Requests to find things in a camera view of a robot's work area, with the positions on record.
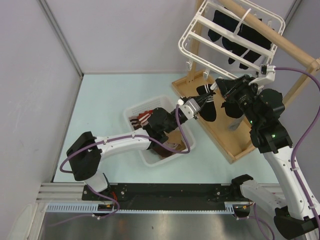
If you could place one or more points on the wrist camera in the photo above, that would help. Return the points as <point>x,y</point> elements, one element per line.
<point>187,106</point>
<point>266,76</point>

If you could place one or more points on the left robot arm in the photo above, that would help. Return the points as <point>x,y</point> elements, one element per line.
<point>86,153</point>

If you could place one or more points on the white plastic basket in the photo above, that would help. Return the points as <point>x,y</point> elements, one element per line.
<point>149,157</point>

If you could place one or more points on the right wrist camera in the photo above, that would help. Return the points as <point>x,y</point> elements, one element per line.
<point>266,76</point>

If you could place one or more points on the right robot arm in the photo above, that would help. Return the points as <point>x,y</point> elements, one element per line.
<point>298,213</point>

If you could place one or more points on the grey socks pair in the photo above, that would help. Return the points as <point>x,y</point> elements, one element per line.
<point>235,124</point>

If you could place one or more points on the brown striped socks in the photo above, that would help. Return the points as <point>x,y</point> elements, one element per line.
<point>141,120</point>

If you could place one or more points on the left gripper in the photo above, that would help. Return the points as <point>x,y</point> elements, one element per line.
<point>202,97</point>

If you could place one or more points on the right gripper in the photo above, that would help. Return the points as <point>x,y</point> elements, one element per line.
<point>241,84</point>

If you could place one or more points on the black striped socks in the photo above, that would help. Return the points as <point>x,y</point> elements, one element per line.
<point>209,113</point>

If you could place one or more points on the white corner clip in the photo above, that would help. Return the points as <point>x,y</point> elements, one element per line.
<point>206,74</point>

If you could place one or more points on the beige socks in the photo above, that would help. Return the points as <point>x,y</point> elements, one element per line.
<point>175,141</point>

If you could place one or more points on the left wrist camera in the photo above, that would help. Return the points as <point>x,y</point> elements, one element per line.
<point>187,106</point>

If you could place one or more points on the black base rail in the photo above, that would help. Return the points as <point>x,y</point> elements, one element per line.
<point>175,196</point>

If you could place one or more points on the wooden drying rack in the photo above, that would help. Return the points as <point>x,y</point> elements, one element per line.
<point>234,145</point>

